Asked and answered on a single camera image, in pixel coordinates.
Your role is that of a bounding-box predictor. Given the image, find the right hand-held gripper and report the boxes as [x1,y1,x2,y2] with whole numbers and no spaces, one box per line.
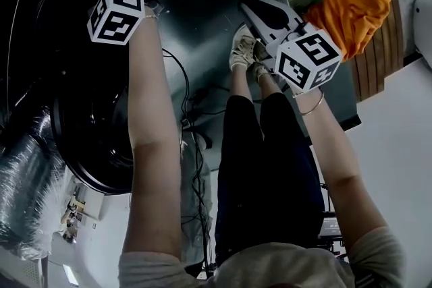
[238,0,343,94]

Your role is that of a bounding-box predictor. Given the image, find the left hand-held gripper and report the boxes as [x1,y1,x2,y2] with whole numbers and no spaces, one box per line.
[86,0,167,47]

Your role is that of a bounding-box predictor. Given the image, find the orange garment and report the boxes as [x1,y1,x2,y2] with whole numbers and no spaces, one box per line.
[302,0,393,61]

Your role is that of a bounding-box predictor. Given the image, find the black washing machine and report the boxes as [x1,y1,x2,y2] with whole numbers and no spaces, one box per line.
[0,0,190,195]

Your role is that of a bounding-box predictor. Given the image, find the person's right forearm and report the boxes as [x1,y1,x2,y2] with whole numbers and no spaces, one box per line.
[292,86,389,254]

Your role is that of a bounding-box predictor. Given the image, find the person's left forearm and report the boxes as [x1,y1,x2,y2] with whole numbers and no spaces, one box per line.
[121,8,183,260]

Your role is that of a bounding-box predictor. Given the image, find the person's left beige shoe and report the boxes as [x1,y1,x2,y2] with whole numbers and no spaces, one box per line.
[228,26,257,71]

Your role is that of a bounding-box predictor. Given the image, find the person's beige shoe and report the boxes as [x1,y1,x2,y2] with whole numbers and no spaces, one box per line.
[252,40,276,82]
[228,26,257,71]

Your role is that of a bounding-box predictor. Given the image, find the person's right beige shoe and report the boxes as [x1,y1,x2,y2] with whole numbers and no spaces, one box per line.
[252,40,276,82]

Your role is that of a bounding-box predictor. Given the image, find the gold bangle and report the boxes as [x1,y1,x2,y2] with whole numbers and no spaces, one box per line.
[292,90,325,117]

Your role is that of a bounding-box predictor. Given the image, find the wooden slat board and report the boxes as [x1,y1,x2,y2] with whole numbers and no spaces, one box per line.
[349,0,406,102]

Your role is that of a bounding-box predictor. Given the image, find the white toilet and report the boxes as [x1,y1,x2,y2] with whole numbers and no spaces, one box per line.
[413,0,432,67]

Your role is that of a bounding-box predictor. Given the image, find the person's black trousers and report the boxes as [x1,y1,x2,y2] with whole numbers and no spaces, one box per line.
[214,92,325,257]

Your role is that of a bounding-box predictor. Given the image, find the plastic-wrapped black appliance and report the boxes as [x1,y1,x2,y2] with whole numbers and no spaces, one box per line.
[0,111,74,260]

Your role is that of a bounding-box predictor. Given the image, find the black electronics box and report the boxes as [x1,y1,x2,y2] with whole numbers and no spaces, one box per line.
[319,210,344,240]

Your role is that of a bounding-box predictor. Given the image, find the person's grey shirt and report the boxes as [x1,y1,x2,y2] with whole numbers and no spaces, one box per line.
[117,225,406,288]

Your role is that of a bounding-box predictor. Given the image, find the white perforated box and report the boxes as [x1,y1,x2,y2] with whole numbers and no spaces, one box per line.
[0,248,45,288]

